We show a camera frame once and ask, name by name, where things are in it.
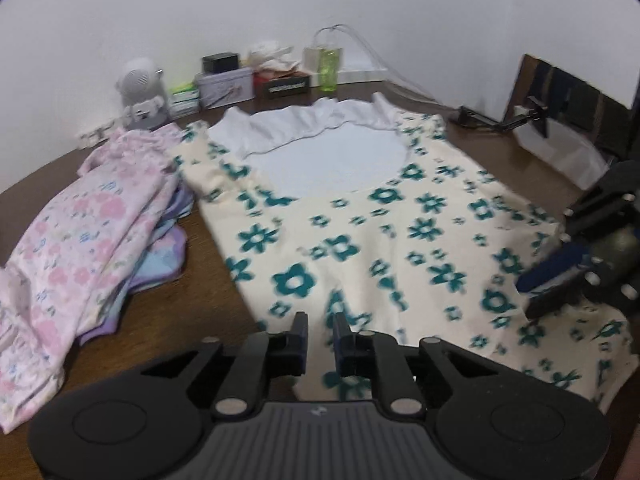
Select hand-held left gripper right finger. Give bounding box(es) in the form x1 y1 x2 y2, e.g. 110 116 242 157
332 313 501 419

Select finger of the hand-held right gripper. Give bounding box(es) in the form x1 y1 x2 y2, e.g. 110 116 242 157
517 239 599 294
523 279 602 322

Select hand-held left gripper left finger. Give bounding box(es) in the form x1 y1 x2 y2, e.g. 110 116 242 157
141 312 309 421

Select cream dress with teal flowers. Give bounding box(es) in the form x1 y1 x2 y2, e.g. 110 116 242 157
170 94 632 407

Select white sheet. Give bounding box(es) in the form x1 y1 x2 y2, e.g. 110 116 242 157
517 121 611 191

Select brown cardboard panel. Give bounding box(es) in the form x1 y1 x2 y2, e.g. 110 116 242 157
502 53 640 162

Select purple garment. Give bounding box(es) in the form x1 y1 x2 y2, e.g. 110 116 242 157
77 180 196 346

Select pink floral garment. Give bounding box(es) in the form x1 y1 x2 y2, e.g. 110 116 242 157
0 127 184 434

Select dark red tissue box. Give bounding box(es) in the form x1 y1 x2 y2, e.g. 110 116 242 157
252 71 312 99

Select silver tin box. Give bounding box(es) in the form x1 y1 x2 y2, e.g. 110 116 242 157
194 67 256 110

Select green and white box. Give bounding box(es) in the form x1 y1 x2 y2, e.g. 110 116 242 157
168 82 201 120

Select green transparent bottle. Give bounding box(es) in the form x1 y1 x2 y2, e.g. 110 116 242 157
319 47 342 94

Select crumpled white tissues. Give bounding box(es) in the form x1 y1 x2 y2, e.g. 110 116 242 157
243 40 304 74

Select small black box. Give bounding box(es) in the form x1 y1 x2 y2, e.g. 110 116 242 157
202 52 240 75

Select white power strip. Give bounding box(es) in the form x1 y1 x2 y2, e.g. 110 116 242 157
77 118 126 149

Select small white fan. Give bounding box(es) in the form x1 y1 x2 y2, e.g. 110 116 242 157
116 57 170 129

